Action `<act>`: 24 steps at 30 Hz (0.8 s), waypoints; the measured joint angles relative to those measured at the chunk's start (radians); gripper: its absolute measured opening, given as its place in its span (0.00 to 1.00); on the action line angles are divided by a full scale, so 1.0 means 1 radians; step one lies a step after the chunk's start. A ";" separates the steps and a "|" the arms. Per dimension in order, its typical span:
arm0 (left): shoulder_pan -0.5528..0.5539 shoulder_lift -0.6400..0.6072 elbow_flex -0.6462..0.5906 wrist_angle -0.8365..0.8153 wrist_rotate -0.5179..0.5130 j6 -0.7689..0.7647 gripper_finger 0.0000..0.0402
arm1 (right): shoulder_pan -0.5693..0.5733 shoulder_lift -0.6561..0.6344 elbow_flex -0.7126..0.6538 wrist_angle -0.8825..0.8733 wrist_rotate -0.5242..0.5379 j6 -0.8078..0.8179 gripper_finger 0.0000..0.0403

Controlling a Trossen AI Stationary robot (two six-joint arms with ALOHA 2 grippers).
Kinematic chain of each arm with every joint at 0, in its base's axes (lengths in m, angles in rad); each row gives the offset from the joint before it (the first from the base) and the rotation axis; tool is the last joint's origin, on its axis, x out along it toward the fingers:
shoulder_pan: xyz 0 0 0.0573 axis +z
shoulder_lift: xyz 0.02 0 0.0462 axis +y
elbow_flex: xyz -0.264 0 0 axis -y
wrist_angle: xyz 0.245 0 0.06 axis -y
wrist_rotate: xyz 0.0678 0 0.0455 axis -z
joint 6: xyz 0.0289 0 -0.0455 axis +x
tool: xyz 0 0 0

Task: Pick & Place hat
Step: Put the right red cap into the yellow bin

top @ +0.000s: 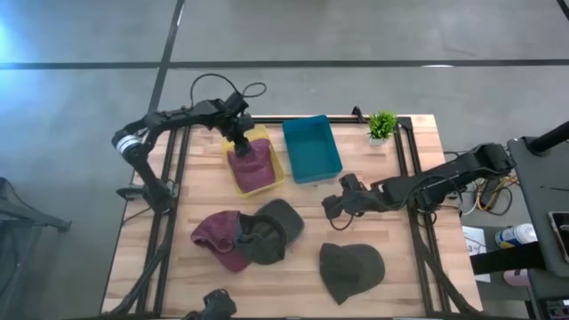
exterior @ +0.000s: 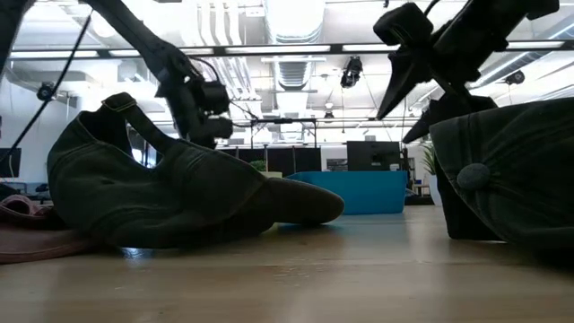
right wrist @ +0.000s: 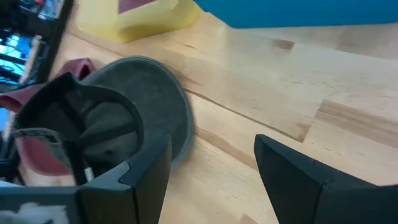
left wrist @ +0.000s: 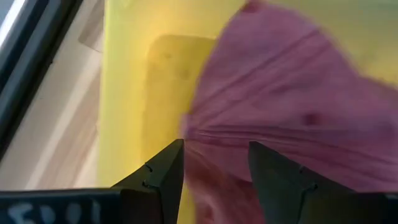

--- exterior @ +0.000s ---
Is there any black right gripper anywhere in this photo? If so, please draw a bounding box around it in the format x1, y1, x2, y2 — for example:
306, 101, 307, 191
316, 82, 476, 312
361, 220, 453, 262
376, 0, 531, 144

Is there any dark green cap with strap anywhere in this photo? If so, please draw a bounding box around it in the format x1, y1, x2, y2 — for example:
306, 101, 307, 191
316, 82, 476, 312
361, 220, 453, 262
47, 92, 345, 250

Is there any dark green cap with button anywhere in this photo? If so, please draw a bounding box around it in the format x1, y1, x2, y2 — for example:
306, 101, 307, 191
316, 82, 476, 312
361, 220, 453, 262
429, 96, 574, 255

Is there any maroon cap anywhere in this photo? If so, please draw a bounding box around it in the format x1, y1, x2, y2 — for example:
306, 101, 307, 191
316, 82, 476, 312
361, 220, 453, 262
0, 194, 102, 265

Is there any green plant in white pot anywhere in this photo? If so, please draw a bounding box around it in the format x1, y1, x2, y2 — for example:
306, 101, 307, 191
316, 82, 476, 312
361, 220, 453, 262
420, 142, 443, 207

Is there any large black monitor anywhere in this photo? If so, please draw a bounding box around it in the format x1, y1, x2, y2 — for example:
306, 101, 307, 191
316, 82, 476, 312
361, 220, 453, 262
346, 140, 402, 172

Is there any black ceiling spotlight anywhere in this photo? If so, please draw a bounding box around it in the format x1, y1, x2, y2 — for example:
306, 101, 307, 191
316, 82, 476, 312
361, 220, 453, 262
36, 81, 57, 102
504, 69, 527, 87

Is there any blue plastic bin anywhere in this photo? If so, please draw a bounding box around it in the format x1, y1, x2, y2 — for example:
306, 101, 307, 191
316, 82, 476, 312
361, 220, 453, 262
286, 170, 408, 215

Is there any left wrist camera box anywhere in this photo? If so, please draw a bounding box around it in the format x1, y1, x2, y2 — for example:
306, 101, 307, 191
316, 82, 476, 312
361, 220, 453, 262
196, 79, 235, 141

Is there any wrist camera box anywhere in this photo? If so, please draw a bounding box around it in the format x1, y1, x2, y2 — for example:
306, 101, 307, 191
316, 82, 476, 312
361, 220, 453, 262
196, 79, 235, 141
372, 2, 435, 49

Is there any black overhead camera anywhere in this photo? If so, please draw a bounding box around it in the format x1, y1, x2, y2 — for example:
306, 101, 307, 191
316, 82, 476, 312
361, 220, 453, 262
339, 56, 364, 90

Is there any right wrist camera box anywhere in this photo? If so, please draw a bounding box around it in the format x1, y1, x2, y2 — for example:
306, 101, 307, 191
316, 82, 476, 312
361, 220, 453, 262
372, 2, 435, 49

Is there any black background rig frame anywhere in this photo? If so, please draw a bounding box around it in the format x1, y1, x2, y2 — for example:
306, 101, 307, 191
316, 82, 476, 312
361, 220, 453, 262
232, 117, 318, 150

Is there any silver ceiling duct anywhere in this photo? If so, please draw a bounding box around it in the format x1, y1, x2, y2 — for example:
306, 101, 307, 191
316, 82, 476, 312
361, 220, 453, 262
262, 0, 326, 92

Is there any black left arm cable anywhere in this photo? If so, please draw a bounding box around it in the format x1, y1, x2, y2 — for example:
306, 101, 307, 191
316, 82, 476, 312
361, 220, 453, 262
0, 11, 94, 165

